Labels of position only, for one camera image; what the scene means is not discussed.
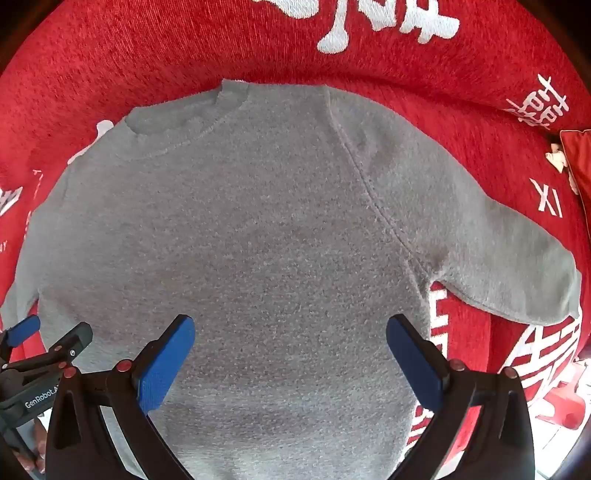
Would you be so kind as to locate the white crumpled tag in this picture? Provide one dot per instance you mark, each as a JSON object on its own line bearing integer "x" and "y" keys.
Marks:
{"x": 557, "y": 157}

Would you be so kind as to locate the red blanket with white print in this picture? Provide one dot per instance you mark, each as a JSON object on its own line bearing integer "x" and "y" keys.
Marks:
{"x": 138, "y": 60}

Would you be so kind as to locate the red pillow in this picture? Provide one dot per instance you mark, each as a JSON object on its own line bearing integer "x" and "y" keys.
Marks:
{"x": 578, "y": 157}

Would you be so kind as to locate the grey knit sweater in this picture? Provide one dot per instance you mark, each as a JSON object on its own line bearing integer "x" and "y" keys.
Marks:
{"x": 277, "y": 258}

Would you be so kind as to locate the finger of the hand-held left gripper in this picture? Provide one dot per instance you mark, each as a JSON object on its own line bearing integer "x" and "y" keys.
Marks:
{"x": 22, "y": 331}
{"x": 69, "y": 344}

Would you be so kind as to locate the person's left hand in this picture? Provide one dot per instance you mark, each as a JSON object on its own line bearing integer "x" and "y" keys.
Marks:
{"x": 39, "y": 445}

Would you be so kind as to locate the red plastic stool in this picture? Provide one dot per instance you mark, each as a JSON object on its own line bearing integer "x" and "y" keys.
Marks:
{"x": 561, "y": 401}

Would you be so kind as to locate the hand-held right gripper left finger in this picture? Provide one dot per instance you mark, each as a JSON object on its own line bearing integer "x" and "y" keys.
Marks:
{"x": 165, "y": 364}

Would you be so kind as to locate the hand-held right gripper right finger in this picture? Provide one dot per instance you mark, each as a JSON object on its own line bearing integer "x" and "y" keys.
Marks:
{"x": 415, "y": 364}

